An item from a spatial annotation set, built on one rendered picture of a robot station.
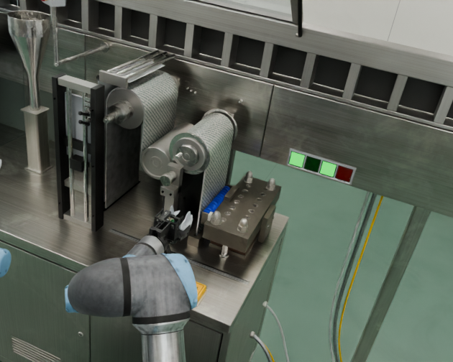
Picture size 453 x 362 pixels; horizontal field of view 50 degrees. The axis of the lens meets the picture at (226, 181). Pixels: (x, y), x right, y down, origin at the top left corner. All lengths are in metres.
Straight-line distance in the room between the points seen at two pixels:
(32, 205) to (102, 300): 1.04
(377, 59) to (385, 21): 2.34
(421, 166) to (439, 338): 1.56
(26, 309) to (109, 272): 1.14
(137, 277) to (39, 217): 0.97
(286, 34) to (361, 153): 0.49
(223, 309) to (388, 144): 0.79
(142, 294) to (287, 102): 1.02
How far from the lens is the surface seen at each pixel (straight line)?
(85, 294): 0.98
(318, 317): 2.91
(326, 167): 1.80
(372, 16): 4.01
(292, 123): 1.78
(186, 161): 1.58
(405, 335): 3.04
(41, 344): 2.17
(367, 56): 1.67
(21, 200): 1.98
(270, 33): 1.72
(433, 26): 4.00
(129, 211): 1.90
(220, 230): 1.63
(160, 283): 0.96
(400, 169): 1.78
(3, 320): 2.24
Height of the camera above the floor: 1.99
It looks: 31 degrees down
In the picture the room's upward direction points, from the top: 9 degrees clockwise
